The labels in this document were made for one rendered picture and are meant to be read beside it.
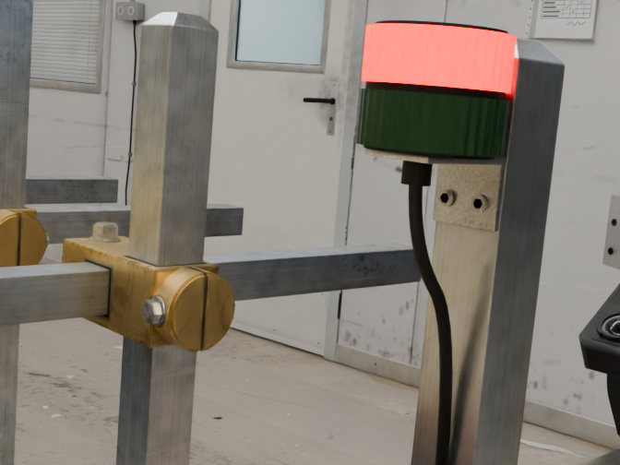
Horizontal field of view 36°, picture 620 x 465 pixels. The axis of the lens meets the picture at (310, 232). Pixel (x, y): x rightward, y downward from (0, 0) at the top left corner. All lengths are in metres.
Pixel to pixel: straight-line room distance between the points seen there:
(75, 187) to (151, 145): 0.59
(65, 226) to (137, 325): 0.30
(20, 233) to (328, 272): 0.25
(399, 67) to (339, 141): 3.57
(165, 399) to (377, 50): 0.32
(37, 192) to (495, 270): 0.82
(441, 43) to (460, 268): 0.11
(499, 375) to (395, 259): 0.39
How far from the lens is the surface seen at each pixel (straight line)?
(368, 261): 0.78
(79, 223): 0.90
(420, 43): 0.37
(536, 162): 0.42
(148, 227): 0.61
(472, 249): 0.42
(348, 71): 3.93
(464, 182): 0.42
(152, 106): 0.60
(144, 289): 0.60
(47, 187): 1.17
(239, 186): 4.33
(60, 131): 5.38
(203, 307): 0.59
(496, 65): 0.37
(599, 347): 0.63
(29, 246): 0.81
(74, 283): 0.62
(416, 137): 0.36
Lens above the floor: 1.08
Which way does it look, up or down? 8 degrees down
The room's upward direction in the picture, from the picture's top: 5 degrees clockwise
